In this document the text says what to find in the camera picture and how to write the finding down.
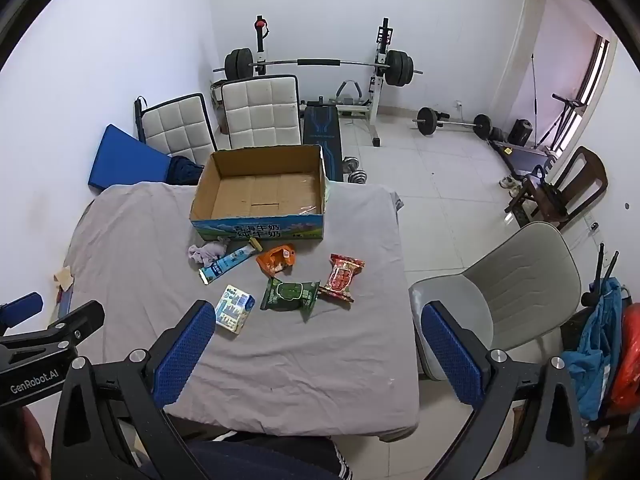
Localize blue foam mat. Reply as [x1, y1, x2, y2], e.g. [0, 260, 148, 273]
[88, 124, 173, 192]

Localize red snack packet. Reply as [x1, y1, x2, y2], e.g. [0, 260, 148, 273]
[318, 253, 366, 304]

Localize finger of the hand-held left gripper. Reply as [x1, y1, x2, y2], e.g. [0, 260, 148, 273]
[0, 291, 44, 336]
[27, 300, 106, 356]

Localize blue tube packet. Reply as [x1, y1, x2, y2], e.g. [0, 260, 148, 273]
[198, 246, 253, 285]

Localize orange bag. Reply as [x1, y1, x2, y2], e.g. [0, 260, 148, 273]
[610, 302, 640, 411]

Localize person's dark pants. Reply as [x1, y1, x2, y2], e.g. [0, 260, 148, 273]
[165, 430, 353, 480]

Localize green snack packet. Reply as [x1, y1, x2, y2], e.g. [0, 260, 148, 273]
[260, 277, 321, 323]

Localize dark wooden chair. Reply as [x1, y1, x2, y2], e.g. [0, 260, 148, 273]
[504, 146, 609, 231]

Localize black blue weight bench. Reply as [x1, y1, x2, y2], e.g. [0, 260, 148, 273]
[301, 100, 346, 182]

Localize white padded chair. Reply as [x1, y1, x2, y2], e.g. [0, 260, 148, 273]
[140, 92, 218, 163]
[220, 75, 304, 151]

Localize blue white tissue pack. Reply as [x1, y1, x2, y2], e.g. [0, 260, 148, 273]
[215, 285, 256, 333]

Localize grey handle attachment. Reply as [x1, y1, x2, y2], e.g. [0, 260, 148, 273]
[335, 80, 368, 106]

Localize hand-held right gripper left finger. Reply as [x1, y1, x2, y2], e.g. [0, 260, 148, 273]
[51, 300, 217, 480]

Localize small brown cardboard box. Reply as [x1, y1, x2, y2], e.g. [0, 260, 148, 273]
[210, 79, 228, 133]

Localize beige plastic chair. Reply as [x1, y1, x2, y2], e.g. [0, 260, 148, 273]
[409, 221, 581, 381]

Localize window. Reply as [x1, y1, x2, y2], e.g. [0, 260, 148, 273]
[575, 35, 618, 151]

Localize white barbell rack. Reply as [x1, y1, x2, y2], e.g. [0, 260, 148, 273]
[252, 15, 393, 148]

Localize person's left forearm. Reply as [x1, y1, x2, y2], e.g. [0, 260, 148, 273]
[0, 405, 51, 480]

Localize orange snack packet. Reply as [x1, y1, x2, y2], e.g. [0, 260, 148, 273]
[256, 243, 297, 277]

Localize black rod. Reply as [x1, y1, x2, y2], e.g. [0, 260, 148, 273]
[134, 96, 148, 143]

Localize black speaker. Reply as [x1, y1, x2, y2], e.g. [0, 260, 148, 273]
[509, 119, 535, 148]

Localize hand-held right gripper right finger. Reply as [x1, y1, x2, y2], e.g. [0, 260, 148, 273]
[420, 301, 587, 480]

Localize short barbell with black plates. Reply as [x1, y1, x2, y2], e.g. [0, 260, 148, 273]
[412, 106, 493, 139]

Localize long barbell with black plates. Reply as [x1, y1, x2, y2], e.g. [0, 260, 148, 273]
[212, 49, 425, 86]

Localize blue bag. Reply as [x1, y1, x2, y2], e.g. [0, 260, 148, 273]
[561, 277, 623, 421]

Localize dark blue cloth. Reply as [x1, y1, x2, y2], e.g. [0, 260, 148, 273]
[167, 156, 206, 187]

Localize black tripod legs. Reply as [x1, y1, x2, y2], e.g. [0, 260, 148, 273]
[580, 242, 618, 306]

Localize black treadmill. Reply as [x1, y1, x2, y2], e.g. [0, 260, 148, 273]
[487, 92, 586, 173]

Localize pink cloth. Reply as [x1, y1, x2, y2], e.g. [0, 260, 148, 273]
[187, 240, 230, 268]

